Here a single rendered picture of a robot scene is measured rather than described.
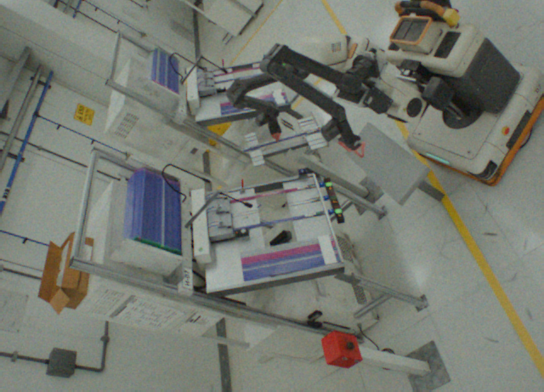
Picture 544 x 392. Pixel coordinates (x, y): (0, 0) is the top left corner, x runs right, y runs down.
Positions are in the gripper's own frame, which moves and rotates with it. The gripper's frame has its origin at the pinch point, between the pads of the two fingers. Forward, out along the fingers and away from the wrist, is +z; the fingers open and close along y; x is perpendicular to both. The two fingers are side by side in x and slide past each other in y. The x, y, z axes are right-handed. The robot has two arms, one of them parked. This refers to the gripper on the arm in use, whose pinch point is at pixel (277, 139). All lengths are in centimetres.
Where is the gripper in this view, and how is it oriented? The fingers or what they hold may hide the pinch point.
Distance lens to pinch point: 271.7
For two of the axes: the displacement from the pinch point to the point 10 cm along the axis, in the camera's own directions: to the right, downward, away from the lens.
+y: 1.9, 6.3, -7.5
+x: 9.6, -2.7, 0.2
